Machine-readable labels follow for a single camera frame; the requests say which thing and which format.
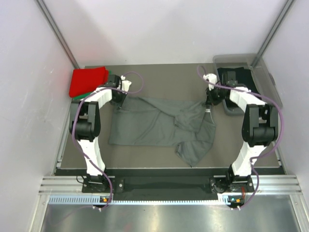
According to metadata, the green folded t shirt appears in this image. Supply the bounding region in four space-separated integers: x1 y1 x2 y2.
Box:
73 70 112 101

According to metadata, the aluminium front rail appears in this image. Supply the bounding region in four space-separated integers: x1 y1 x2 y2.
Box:
39 175 302 195

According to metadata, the right aluminium frame post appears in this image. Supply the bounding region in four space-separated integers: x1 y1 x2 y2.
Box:
250 0 295 69

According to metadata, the grey t shirt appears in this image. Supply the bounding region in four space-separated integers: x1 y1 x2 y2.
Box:
109 97 216 167

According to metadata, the left aluminium frame post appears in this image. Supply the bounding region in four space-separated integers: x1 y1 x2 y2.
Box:
34 0 80 69

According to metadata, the slotted grey cable duct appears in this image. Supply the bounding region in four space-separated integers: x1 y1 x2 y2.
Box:
48 194 244 205

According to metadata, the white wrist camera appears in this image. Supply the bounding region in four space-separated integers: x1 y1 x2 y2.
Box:
120 75 132 93
203 73 218 91

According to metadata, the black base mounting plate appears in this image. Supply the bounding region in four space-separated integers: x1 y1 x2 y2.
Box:
82 176 253 201

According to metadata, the black t shirt in bin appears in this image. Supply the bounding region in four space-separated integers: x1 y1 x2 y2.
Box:
217 67 259 93

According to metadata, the aluminium frame post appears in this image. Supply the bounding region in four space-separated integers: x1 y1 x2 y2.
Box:
250 0 295 69
34 0 80 69

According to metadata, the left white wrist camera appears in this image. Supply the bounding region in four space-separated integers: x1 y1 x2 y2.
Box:
120 75 132 93

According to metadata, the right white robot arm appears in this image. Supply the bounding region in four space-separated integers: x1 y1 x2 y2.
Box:
202 73 279 193

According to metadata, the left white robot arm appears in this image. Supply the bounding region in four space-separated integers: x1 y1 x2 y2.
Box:
69 74 131 192

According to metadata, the red folded t shirt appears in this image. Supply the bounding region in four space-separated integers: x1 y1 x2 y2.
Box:
69 67 109 98

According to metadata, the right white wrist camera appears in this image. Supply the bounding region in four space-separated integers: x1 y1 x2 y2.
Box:
203 73 218 91

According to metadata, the clear plastic bin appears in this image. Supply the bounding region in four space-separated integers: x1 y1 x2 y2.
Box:
213 54 282 108

